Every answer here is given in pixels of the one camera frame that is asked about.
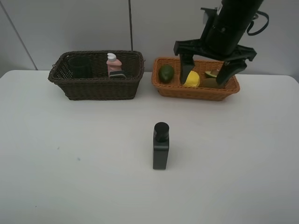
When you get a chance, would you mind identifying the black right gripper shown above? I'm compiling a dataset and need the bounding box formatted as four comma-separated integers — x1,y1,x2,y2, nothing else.
173,7,256,84

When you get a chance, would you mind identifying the halved avocado with pit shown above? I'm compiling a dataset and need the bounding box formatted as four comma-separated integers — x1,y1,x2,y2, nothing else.
205,69,220,78

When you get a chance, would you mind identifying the brown kiwi fruit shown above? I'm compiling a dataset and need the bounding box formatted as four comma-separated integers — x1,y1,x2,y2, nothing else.
199,78,225,89

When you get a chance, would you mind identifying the yellow lemon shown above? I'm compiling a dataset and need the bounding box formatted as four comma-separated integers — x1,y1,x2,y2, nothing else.
183,70,200,88

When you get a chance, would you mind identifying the dark green lime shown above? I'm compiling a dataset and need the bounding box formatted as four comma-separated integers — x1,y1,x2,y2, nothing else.
158,64,174,84

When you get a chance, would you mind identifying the pink bottle white cap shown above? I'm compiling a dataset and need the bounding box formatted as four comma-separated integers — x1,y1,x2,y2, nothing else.
107,53,122,76

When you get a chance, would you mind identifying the grey translucent plastic cup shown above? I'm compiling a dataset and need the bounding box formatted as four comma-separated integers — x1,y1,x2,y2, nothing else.
69,56,93,79

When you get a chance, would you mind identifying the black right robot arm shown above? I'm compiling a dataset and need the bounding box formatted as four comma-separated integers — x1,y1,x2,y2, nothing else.
174,0,268,85

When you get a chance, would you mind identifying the orange wicker basket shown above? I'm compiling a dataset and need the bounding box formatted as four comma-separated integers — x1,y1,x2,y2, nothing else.
151,57,240,101

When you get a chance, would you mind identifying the dark brown wicker basket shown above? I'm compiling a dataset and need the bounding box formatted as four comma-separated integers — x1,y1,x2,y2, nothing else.
48,49,145,101

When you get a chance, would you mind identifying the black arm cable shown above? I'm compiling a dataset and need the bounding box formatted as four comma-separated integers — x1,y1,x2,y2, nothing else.
247,10,270,36

